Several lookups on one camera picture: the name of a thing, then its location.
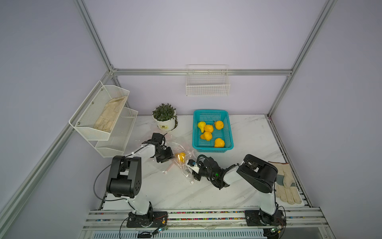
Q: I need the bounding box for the yellow pear bag bottom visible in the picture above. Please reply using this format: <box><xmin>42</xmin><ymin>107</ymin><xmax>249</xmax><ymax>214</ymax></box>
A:
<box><xmin>177</xmin><ymin>152</ymin><xmax>186</xmax><ymax>164</ymax></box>

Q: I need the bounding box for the clear zip-top bag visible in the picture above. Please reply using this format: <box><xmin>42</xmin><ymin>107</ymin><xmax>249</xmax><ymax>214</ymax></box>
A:
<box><xmin>162</xmin><ymin>134</ymin><xmax>195</xmax><ymax>185</ymax></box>

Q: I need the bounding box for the yellow pear bag top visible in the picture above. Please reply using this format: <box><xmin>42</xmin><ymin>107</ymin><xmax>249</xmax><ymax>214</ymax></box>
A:
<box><xmin>200</xmin><ymin>131</ymin><xmax>213</xmax><ymax>141</ymax></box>

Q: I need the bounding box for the bright yellow pear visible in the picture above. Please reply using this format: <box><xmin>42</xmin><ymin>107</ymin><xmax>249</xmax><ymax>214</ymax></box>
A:
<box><xmin>197</xmin><ymin>121</ymin><xmax>207</xmax><ymax>133</ymax></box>

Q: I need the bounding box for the orange yellow pear bag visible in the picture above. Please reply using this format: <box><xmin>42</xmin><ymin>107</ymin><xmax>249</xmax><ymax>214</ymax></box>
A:
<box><xmin>214</xmin><ymin>120</ymin><xmax>224</xmax><ymax>130</ymax></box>

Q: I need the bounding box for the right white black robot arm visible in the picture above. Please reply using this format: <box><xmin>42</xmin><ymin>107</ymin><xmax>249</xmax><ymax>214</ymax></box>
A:
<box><xmin>186</xmin><ymin>154</ymin><xmax>278</xmax><ymax>217</ymax></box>

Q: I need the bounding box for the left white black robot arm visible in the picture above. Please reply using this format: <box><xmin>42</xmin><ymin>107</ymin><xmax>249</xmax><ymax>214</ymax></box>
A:
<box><xmin>106</xmin><ymin>132</ymin><xmax>174</xmax><ymax>216</ymax></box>

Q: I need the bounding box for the potted green plant white pot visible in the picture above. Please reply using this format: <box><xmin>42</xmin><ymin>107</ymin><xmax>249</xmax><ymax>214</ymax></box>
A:
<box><xmin>152</xmin><ymin>103</ymin><xmax>177</xmax><ymax>132</ymax></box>

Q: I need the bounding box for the white mesh lower shelf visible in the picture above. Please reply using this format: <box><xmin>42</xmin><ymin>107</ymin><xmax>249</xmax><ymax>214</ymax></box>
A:
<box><xmin>95</xmin><ymin>107</ymin><xmax>138</xmax><ymax>158</ymax></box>

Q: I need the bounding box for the white mesh shelf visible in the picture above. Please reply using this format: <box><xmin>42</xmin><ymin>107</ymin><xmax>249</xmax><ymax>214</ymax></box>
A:
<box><xmin>95</xmin><ymin>107</ymin><xmax>138</xmax><ymax>158</ymax></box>
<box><xmin>69</xmin><ymin>82</ymin><xmax>130</xmax><ymax>141</ymax></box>

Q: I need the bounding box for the teal plastic basket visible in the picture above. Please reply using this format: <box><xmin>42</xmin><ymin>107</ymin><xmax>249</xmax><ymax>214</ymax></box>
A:
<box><xmin>192</xmin><ymin>110</ymin><xmax>234</xmax><ymax>153</ymax></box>

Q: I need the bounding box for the beige cloth in shelf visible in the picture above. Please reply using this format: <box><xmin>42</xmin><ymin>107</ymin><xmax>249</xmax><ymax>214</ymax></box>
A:
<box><xmin>94</xmin><ymin>96</ymin><xmax>127</xmax><ymax>133</ymax></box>

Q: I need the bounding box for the white mesh upper shelf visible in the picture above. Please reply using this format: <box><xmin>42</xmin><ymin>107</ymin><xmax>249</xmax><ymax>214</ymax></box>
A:
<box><xmin>69</xmin><ymin>82</ymin><xmax>130</xmax><ymax>141</ymax></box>

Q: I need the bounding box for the beige work glove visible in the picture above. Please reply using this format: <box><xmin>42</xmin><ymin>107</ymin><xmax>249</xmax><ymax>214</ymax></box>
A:
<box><xmin>270</xmin><ymin>162</ymin><xmax>302</xmax><ymax>205</ymax></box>

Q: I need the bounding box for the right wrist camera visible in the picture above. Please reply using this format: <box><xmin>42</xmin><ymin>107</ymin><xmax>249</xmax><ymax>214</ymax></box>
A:
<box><xmin>187</xmin><ymin>159</ymin><xmax>200</xmax><ymax>174</ymax></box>

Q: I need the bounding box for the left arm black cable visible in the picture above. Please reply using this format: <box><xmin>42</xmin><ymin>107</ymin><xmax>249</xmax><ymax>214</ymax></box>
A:
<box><xmin>93</xmin><ymin>162</ymin><xmax>126</xmax><ymax>202</ymax></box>

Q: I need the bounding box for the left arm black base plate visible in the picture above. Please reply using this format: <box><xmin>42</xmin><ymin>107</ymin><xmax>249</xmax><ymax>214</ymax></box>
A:
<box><xmin>126</xmin><ymin>211</ymin><xmax>168</xmax><ymax>228</ymax></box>

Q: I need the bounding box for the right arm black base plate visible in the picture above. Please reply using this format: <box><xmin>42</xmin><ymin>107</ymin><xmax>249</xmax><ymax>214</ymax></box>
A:
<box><xmin>244</xmin><ymin>209</ymin><xmax>286</xmax><ymax>227</ymax></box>

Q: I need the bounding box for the white wire wall basket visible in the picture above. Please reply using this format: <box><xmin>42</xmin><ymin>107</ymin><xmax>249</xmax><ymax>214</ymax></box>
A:
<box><xmin>186</xmin><ymin>64</ymin><xmax>230</xmax><ymax>97</ymax></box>

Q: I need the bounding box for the aluminium rail with coloured beads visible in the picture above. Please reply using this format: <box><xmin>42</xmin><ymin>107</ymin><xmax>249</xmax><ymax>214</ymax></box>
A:
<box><xmin>83</xmin><ymin>207</ymin><xmax>329</xmax><ymax>231</ymax></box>

